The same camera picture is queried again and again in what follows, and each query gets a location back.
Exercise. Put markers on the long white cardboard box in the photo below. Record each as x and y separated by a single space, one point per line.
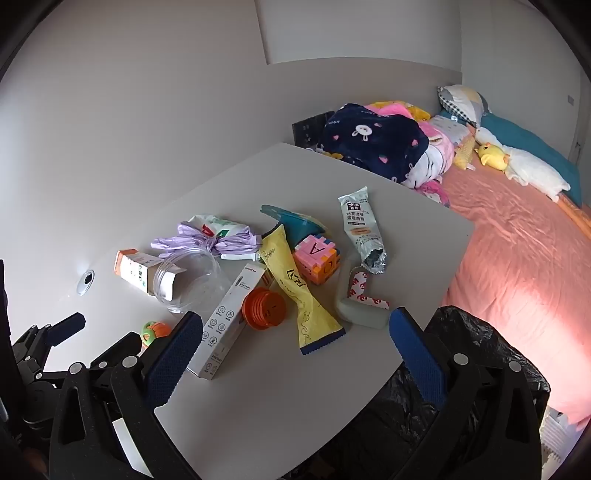
221 327

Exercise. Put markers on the pink white cartoon blanket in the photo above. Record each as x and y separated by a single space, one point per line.
431 157

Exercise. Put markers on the yellow duck plush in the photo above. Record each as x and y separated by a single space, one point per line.
491 156

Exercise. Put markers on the metal table grommet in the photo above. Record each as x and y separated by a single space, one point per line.
86 281

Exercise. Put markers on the black trash bag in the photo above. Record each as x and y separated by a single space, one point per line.
471 332

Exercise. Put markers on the yellow snack packet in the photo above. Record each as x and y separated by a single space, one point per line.
300 295

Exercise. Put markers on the silver snack wrapper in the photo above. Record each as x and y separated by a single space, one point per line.
362 226

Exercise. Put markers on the white corner guard with tape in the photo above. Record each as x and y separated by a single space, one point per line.
360 316

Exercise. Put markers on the white goose plush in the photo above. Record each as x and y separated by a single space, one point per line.
535 173

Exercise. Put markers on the orange and white carton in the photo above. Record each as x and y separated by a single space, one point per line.
134 267

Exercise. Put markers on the pink floral cloth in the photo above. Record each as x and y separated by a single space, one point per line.
436 194

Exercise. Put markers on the pink puzzle cube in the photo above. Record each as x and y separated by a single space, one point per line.
314 251

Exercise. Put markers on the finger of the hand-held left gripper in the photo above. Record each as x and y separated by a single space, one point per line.
117 348
64 325

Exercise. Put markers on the white and green packet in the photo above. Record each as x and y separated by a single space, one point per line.
217 227

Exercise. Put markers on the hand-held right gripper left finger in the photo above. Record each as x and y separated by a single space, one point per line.
173 360

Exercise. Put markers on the bed with pink sheet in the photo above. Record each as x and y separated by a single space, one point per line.
517 254

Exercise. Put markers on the patchwork pillow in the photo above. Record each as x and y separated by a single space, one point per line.
461 99

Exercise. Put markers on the clear plastic cup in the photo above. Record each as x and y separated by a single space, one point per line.
203 286

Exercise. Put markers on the foam puzzle floor mat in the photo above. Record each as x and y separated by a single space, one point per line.
556 434

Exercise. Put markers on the green and orange toy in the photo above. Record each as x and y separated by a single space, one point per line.
154 332

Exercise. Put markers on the white patterned pillow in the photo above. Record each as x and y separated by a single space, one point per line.
450 127

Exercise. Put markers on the orange round lid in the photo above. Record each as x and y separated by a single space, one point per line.
263 309

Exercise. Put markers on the bright pink fleece cloth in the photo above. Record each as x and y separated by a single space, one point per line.
388 107

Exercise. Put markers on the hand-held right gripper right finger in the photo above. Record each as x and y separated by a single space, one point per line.
418 355

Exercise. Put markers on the purple plastic bag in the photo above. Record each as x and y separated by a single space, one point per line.
231 244

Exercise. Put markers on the navy bunny print blanket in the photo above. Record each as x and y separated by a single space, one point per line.
369 138

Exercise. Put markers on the black panel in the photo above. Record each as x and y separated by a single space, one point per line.
307 129

